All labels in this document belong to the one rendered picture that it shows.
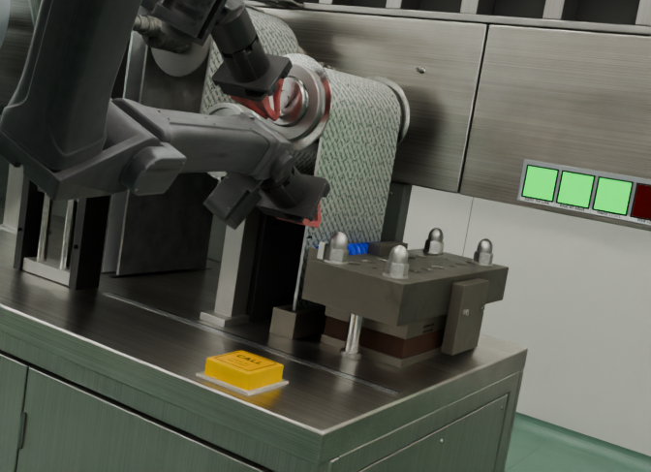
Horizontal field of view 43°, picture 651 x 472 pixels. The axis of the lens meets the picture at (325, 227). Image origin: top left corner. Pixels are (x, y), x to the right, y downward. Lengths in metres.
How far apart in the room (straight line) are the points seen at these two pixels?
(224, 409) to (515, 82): 0.78
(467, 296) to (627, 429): 2.66
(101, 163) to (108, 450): 0.60
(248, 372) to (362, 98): 0.53
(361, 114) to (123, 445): 0.61
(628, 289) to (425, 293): 2.65
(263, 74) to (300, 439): 0.51
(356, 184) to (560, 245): 2.58
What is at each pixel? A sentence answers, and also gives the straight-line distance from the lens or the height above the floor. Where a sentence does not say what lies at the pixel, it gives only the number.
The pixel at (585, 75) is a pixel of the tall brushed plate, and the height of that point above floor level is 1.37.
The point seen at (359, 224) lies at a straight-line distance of 1.40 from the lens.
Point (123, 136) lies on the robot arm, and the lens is 0.70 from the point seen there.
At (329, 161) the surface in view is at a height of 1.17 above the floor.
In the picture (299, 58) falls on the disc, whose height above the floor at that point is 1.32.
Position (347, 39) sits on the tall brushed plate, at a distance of 1.64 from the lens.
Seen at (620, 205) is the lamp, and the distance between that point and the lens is 1.40.
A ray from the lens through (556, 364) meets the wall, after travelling 3.94.
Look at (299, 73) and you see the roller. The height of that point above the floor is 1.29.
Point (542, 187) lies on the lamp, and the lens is 1.44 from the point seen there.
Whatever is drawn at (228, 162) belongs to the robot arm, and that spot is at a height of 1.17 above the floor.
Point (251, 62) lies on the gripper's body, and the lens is 1.16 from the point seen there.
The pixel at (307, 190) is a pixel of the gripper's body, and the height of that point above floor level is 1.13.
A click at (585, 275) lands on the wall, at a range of 3.85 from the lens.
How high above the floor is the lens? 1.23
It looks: 7 degrees down
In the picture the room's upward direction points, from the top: 9 degrees clockwise
